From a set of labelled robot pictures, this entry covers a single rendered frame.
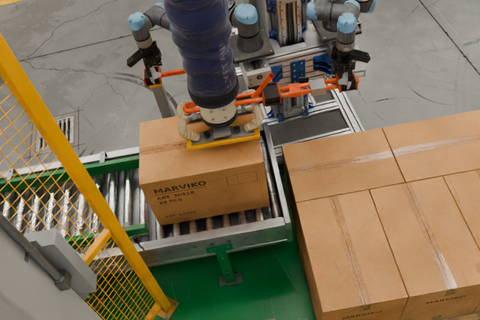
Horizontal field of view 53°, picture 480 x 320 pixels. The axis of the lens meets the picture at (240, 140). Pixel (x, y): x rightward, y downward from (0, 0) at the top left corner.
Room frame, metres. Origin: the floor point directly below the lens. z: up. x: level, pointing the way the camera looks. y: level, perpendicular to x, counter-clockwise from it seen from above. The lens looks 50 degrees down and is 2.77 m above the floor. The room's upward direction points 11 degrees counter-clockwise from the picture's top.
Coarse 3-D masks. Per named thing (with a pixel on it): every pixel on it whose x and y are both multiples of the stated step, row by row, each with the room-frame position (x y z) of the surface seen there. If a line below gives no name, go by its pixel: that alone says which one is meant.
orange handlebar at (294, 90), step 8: (160, 72) 1.83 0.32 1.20; (168, 72) 1.81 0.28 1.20; (176, 72) 1.81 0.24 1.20; (184, 72) 1.81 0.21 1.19; (328, 80) 1.56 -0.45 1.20; (280, 88) 1.57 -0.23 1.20; (288, 88) 1.56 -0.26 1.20; (296, 88) 1.54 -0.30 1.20; (328, 88) 1.52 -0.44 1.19; (336, 88) 1.51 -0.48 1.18; (240, 96) 1.56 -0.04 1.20; (288, 96) 1.52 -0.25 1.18; (296, 96) 1.52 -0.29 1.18; (184, 104) 1.58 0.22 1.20; (192, 104) 1.57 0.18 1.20; (240, 104) 1.52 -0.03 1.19; (192, 112) 1.53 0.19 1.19
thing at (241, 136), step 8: (232, 128) 1.48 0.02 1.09; (240, 128) 1.47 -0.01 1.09; (256, 128) 1.46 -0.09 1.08; (200, 136) 1.46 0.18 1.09; (208, 136) 1.45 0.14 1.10; (224, 136) 1.44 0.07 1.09; (232, 136) 1.43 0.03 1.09; (240, 136) 1.42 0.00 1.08; (248, 136) 1.42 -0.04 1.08; (256, 136) 1.41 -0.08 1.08; (192, 144) 1.43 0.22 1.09; (200, 144) 1.42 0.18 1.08; (208, 144) 1.41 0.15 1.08; (216, 144) 1.41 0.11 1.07; (224, 144) 1.41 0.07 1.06
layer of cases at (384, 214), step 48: (336, 144) 1.68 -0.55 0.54; (384, 144) 1.62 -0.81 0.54; (432, 144) 1.56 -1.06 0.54; (288, 192) 1.61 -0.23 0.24; (336, 192) 1.37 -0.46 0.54; (384, 192) 1.31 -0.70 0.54; (432, 192) 1.26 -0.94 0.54; (336, 240) 1.09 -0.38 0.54; (384, 240) 1.04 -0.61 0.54; (432, 240) 1.00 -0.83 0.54; (336, 288) 0.85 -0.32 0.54; (384, 288) 0.81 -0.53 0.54; (432, 288) 0.77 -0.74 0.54
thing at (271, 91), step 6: (270, 84) 1.59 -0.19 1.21; (276, 84) 1.58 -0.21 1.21; (264, 90) 1.56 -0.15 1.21; (270, 90) 1.56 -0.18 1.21; (276, 90) 1.55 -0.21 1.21; (264, 96) 1.52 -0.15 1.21; (270, 96) 1.52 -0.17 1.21; (276, 96) 1.50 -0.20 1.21; (264, 102) 1.51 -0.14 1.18; (270, 102) 1.51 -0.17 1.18; (276, 102) 1.50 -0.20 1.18
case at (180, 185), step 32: (160, 128) 1.69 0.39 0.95; (192, 128) 1.65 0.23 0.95; (160, 160) 1.48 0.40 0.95; (192, 160) 1.45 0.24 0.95; (224, 160) 1.41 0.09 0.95; (256, 160) 1.37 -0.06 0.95; (160, 192) 1.36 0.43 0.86; (192, 192) 1.36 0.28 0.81; (224, 192) 1.36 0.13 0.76; (256, 192) 1.36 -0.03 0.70; (160, 224) 1.36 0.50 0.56
